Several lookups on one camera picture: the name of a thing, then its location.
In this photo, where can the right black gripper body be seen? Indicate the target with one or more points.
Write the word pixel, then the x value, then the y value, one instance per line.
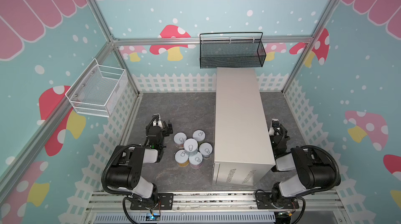
pixel 279 133

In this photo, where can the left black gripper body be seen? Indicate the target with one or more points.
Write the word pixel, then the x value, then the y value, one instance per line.
pixel 164 127

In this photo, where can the pink label can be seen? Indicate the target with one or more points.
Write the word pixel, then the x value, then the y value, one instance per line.
pixel 179 140

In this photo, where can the blue label can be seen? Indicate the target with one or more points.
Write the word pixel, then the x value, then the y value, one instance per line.
pixel 191 147

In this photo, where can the yellow label can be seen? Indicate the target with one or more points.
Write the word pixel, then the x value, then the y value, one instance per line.
pixel 182 158

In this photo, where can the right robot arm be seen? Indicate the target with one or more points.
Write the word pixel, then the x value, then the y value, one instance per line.
pixel 316 169

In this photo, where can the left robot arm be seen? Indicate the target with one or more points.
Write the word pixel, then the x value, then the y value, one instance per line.
pixel 123 173

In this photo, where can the beige metal cabinet counter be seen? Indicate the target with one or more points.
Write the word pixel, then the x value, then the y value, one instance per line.
pixel 243 152

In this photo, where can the green label can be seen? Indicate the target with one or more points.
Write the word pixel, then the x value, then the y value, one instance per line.
pixel 199 136

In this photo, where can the pink front can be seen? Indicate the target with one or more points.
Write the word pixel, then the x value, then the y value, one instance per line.
pixel 196 160

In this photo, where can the can beside cabinet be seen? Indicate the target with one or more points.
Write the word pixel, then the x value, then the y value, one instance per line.
pixel 206 150

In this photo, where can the green circuit board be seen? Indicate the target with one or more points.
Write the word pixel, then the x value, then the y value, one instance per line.
pixel 153 217

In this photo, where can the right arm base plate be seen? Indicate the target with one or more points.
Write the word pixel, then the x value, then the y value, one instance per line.
pixel 265 200

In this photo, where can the white wire wall basket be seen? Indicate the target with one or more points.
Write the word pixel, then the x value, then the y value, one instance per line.
pixel 98 89

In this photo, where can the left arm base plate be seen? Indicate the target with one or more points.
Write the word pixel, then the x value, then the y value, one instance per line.
pixel 163 201

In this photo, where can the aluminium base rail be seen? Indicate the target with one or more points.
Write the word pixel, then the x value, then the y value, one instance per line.
pixel 239 207

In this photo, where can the black mesh wall basket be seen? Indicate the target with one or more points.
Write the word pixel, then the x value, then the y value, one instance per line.
pixel 231 50

